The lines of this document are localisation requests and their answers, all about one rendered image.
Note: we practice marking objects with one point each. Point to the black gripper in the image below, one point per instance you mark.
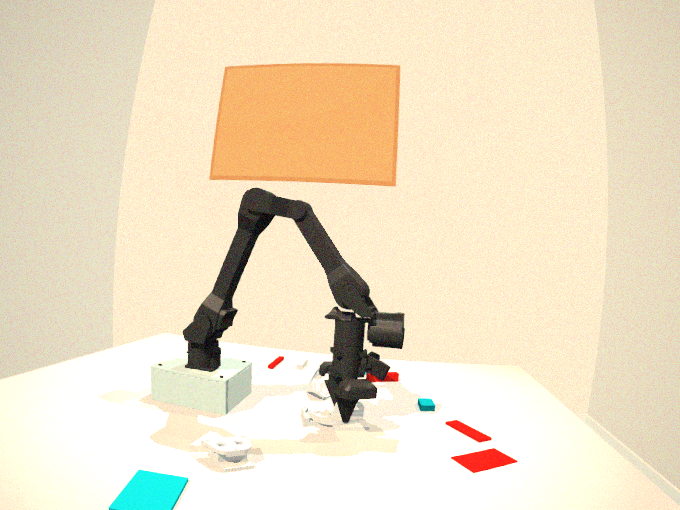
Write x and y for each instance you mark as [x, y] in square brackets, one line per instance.
[342, 383]

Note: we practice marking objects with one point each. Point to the cyan rectangular block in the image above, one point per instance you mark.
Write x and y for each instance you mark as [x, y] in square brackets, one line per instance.
[426, 404]

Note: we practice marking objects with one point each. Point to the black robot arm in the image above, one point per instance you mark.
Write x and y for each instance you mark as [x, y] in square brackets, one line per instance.
[216, 313]

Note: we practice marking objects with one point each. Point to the cyan flat rectangular plate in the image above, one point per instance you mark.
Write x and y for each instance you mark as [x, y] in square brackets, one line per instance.
[150, 491]

